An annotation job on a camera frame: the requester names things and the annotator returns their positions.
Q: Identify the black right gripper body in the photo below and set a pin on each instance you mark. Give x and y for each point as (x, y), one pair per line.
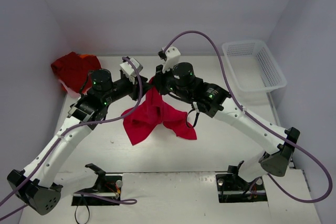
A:
(160, 85)

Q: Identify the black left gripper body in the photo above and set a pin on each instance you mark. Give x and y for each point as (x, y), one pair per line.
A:
(135, 91)

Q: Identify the magenta t shirt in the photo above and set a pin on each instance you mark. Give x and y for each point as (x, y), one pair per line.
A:
(153, 112)

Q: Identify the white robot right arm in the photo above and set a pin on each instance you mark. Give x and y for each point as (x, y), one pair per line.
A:
(218, 103)

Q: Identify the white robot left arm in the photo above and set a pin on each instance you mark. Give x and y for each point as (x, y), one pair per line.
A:
(38, 184)

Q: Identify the pink folded t shirt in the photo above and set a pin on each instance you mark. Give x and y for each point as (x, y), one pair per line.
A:
(68, 90)

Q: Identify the dark red folded t shirt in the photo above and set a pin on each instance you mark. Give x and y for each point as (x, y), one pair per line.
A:
(93, 62)

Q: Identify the white plastic basket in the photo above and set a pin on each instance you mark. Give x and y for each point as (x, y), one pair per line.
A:
(253, 69)

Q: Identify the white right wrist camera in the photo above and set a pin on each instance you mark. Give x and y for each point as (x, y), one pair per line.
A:
(171, 58)

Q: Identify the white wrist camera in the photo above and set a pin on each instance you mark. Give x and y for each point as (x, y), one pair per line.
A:
(129, 71)
(171, 58)

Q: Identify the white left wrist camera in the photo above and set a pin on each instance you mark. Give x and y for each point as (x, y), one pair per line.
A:
(129, 71)

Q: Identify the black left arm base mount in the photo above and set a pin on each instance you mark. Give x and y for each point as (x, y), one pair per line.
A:
(107, 186)

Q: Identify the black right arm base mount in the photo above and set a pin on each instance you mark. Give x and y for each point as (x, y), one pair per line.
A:
(232, 189)

